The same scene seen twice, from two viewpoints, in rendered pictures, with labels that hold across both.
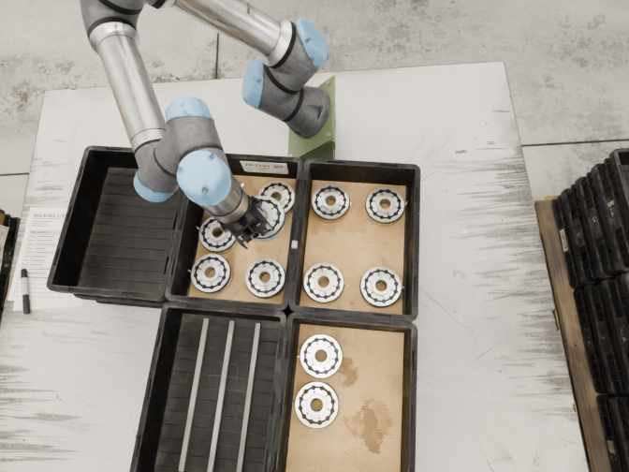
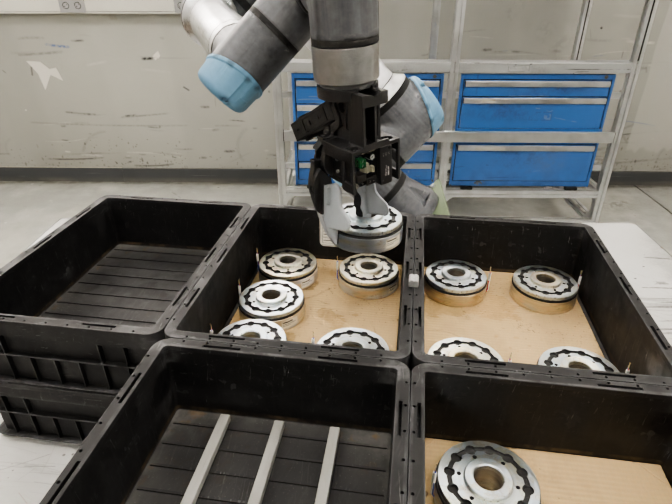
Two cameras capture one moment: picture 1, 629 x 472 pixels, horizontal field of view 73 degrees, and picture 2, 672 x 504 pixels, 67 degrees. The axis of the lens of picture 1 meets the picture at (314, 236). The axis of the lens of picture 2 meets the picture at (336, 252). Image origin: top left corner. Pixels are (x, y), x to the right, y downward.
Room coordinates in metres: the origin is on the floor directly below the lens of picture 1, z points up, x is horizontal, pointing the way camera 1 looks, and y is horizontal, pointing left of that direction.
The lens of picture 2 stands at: (-0.28, 0.22, 1.31)
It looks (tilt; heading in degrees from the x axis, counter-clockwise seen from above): 29 degrees down; 354
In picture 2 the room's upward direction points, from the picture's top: straight up
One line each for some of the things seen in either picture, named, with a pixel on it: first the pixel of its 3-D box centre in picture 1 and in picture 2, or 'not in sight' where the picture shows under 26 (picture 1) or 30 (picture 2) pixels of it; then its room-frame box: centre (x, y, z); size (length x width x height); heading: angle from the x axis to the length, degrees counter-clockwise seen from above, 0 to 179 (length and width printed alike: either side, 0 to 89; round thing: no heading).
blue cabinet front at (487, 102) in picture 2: not in sight; (528, 133); (2.09, -0.99, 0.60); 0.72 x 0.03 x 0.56; 83
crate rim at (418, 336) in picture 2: (357, 235); (518, 284); (0.30, -0.10, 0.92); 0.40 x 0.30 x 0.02; 166
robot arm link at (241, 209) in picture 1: (226, 199); (348, 63); (0.32, 0.14, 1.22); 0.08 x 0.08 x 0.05
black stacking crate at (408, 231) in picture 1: (356, 242); (512, 313); (0.30, -0.10, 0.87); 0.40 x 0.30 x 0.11; 166
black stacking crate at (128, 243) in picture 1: (133, 225); (132, 281); (0.45, 0.48, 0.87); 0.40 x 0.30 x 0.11; 166
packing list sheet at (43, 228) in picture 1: (51, 256); not in sight; (0.47, 0.81, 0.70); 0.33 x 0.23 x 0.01; 173
